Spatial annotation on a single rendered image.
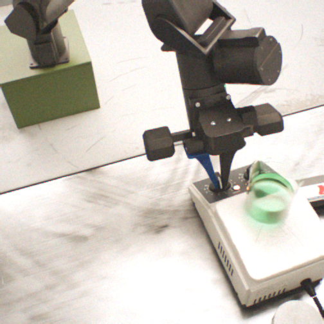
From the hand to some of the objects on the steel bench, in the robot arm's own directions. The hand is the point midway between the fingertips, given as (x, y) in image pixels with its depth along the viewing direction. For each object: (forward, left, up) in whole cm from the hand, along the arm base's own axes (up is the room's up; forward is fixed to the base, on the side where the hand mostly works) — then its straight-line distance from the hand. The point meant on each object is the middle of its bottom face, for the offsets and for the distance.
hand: (216, 164), depth 69 cm
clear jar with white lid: (+23, +4, -9) cm, 25 cm away
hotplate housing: (+8, +4, -9) cm, 13 cm away
